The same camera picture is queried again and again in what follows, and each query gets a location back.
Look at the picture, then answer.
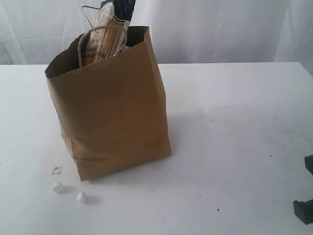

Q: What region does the white candy piece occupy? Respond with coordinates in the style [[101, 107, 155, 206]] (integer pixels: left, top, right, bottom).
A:
[[51, 182, 64, 193], [76, 191, 88, 203]]

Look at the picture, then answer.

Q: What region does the spaghetti packet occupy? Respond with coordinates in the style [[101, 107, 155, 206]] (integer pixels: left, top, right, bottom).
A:
[[81, 0, 135, 66]]

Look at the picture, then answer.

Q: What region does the brown paper bag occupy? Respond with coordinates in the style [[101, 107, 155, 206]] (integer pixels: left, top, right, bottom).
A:
[[45, 26, 172, 181]]

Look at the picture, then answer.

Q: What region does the clear plastic scrap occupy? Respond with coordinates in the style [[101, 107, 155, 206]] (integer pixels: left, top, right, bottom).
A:
[[51, 166, 63, 175]]

